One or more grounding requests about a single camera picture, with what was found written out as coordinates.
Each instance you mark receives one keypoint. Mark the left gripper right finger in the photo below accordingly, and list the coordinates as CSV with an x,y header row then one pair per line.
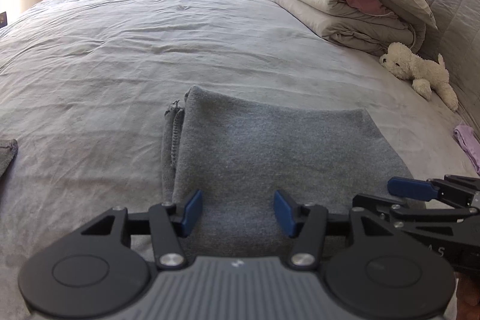
x,y
304,223

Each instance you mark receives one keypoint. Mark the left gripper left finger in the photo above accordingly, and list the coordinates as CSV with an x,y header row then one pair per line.
x,y
170,222

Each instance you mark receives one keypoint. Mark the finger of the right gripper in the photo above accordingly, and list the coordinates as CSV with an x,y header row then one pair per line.
x,y
456,191
376,204

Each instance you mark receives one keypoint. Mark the grey knit sweater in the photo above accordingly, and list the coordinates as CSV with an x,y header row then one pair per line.
x,y
238,153

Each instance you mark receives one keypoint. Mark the person right hand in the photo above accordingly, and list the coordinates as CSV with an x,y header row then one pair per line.
x,y
467,291

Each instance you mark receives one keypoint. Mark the lilac folded cloth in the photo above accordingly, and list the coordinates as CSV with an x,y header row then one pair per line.
x,y
467,140

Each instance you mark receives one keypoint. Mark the white plush dog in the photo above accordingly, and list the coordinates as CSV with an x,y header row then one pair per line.
x,y
426,75

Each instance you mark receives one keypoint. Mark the grey bed sheet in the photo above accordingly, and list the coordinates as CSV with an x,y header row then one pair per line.
x,y
85,85

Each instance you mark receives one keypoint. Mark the grey folded garment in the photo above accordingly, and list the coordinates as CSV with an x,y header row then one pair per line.
x,y
8,151

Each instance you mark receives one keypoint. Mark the grey quilted headboard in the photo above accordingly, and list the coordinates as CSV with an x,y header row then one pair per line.
x,y
457,39

